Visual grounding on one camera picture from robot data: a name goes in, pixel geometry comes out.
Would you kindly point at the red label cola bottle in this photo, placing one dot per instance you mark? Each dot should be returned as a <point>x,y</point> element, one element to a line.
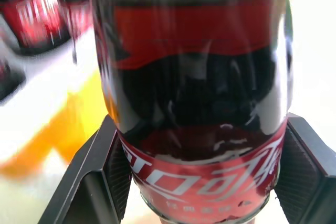
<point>34,16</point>
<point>194,82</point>
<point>8,79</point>
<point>74,11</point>

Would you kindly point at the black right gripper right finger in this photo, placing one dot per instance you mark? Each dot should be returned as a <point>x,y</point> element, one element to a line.
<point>307,171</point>

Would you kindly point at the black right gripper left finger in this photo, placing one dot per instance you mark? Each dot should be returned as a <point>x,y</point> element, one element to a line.
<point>86,182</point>

